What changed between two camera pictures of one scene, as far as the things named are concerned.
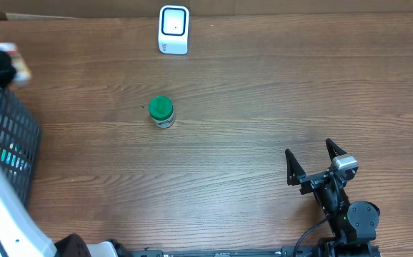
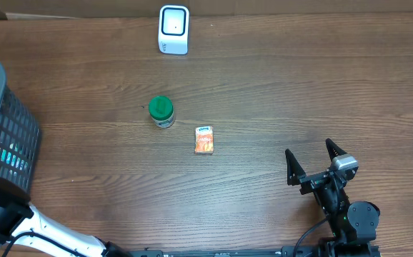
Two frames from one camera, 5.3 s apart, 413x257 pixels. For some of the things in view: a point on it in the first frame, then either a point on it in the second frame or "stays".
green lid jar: (161, 111) stays
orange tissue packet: (23, 73) -> (203, 142)
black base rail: (286, 251) stays
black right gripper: (311, 181) stays
